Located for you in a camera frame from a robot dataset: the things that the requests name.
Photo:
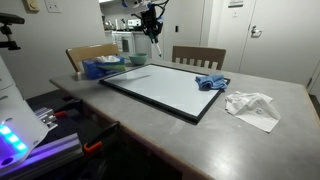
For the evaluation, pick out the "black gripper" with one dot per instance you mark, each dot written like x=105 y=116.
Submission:
x=150 y=18

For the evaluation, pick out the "white marker with green cap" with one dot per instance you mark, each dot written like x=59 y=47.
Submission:
x=157 y=46

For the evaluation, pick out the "white robot base blue light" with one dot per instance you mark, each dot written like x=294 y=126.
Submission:
x=20 y=126

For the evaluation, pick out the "mint green bowl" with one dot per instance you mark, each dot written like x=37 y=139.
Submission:
x=138 y=60

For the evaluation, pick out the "white door with black latch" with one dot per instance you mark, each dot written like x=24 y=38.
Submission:
x=186 y=36

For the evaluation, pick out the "brown wooden slatted chair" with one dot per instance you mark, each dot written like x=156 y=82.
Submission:
x=199 y=52

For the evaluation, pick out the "white tissue sheet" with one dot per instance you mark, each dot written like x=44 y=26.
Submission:
x=108 y=59

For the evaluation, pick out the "black framed whiteboard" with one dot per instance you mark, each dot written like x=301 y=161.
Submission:
x=160 y=90

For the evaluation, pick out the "light wooden slatted chair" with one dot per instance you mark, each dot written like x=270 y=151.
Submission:
x=90 y=51

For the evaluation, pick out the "blue tissue box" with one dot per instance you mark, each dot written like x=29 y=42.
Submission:
x=91 y=70

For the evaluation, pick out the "blue cloth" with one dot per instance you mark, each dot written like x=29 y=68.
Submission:
x=211 y=81

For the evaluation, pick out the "beige round thermostat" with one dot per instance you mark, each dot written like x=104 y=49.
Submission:
x=32 y=5

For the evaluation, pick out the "wall sign plate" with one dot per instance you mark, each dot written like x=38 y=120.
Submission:
x=235 y=3

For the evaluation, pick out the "white light switch plate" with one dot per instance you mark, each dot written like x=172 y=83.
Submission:
x=53 y=5

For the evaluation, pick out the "silver metal bracket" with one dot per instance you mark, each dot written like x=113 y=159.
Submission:
x=46 y=116

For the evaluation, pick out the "black camera stand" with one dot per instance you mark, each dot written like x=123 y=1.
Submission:
x=10 y=18

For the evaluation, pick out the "aluminium extrusion rail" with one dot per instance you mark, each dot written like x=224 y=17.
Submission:
x=56 y=151

